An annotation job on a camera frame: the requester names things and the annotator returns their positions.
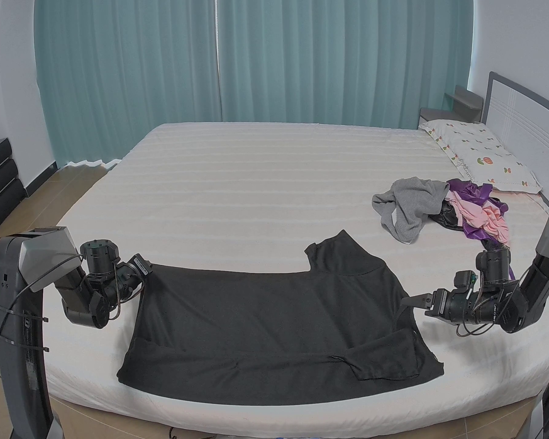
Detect black chest of drawers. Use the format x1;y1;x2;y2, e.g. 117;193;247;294
0;137;27;248

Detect grey bedside table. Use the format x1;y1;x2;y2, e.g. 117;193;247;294
419;85;485;130

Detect pile of clothes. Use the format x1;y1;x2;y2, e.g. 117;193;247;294
432;178;518;283

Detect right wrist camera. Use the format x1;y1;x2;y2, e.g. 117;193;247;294
453;270;479;294

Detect grey garment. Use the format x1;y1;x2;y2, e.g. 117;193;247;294
372;177;450;245

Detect black T-shirt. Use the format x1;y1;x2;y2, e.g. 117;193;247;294
116;229;445;406

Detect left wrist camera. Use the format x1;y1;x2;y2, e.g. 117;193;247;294
130;253;155;287

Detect white printed pillow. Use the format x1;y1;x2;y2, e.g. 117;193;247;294
418;119;543;195

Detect bed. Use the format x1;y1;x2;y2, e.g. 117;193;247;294
37;70;549;429

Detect black cable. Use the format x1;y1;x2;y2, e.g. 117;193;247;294
0;253;86;337

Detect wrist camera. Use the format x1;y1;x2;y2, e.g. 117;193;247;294
130;253;155;287
453;270;479;294

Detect blue-green curtain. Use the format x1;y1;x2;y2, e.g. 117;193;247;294
215;0;477;130
33;0;223;168

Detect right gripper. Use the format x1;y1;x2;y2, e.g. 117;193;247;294
429;288;479;324

